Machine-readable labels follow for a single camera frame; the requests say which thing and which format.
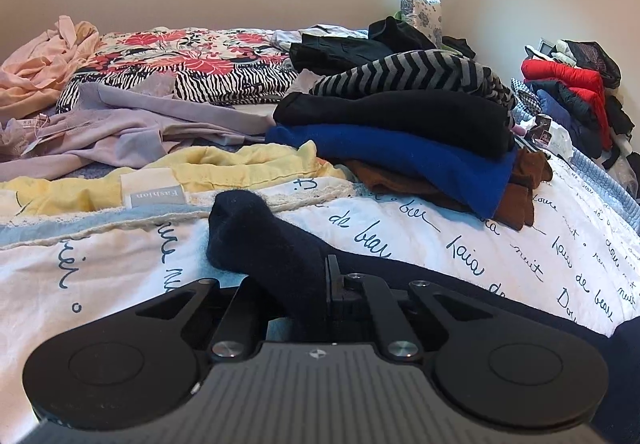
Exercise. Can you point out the black garment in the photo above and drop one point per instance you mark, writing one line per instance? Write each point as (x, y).
(350, 51)

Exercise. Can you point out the light blue lace-trimmed cloth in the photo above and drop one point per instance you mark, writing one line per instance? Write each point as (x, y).
(75, 230)

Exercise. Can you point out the pink garment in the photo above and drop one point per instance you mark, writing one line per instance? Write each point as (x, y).
(40, 69)

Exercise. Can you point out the floral zebra printed blanket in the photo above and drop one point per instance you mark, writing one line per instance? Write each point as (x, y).
(200, 59)

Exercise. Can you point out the lilac garment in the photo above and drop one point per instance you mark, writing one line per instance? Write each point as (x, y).
(150, 124)

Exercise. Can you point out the houndstooth cloth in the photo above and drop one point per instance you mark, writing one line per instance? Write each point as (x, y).
(525, 99)

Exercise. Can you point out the white plastic bag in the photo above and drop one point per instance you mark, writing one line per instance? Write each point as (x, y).
(552, 136)

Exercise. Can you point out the dark navy cloth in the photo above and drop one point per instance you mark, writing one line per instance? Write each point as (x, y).
(525, 306)

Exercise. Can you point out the yellow garment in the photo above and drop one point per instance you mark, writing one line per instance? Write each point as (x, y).
(225, 164)

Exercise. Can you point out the black folded sweater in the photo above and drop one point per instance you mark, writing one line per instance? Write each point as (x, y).
(400, 119)

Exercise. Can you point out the light blue quilted blanket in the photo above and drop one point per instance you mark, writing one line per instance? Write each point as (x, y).
(600, 179)

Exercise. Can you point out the floral pillow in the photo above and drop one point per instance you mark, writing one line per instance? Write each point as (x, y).
(422, 16)

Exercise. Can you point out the dark navy sock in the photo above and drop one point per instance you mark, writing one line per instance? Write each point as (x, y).
(270, 244)

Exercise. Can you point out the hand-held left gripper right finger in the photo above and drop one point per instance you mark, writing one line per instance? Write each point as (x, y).
(332, 280)

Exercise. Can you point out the grey black zigzag sweater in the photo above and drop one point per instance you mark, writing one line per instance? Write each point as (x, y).
(400, 69)

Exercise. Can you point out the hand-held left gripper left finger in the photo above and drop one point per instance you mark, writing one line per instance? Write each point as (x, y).
(244, 306)

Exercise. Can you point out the blue folded sweater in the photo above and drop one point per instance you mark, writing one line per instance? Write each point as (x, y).
(400, 154)

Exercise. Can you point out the red jacket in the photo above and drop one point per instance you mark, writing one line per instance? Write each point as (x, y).
(565, 74)

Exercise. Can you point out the brown garment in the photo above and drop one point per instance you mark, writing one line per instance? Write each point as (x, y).
(525, 174)

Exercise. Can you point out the pile of dark clothes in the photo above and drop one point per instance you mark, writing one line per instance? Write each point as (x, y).
(585, 124)

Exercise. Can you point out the white script-printed blanket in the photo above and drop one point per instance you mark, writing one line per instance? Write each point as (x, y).
(125, 274)

